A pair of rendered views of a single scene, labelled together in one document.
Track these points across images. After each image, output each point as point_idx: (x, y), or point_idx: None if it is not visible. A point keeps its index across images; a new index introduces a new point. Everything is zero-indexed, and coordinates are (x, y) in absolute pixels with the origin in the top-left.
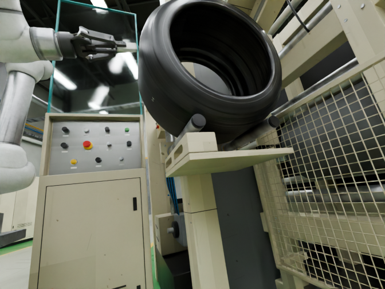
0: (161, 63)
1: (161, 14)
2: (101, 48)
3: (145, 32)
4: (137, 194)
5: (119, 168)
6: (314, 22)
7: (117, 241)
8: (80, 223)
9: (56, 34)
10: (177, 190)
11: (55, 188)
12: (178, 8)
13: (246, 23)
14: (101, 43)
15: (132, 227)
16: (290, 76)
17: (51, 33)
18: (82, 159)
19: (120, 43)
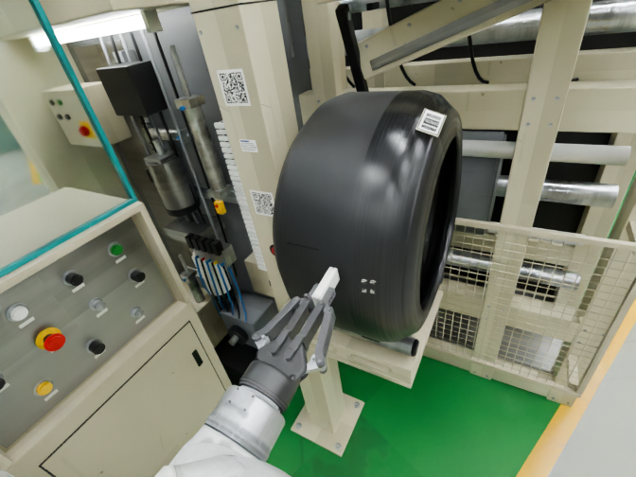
0: (408, 326)
1: (415, 245)
2: (298, 326)
3: (390, 288)
4: (195, 344)
5: (139, 327)
6: (485, 35)
7: (194, 411)
8: (138, 442)
9: (280, 407)
10: (221, 283)
11: (61, 452)
12: (428, 212)
13: (455, 142)
14: (314, 330)
15: (204, 382)
16: None
17: (283, 419)
18: (58, 368)
19: (331, 301)
